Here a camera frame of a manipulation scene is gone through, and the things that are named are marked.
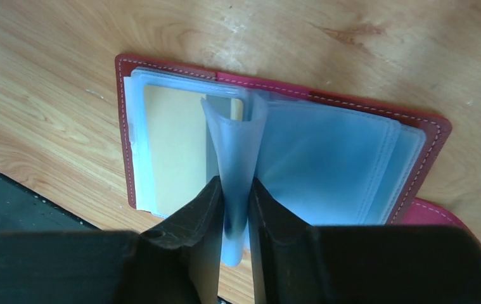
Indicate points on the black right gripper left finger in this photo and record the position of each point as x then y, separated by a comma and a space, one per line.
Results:
176, 261

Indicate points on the red leather card holder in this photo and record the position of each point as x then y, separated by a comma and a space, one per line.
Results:
327, 157

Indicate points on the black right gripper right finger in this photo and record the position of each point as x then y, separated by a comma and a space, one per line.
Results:
295, 262

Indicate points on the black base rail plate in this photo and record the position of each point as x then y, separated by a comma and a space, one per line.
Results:
22, 209

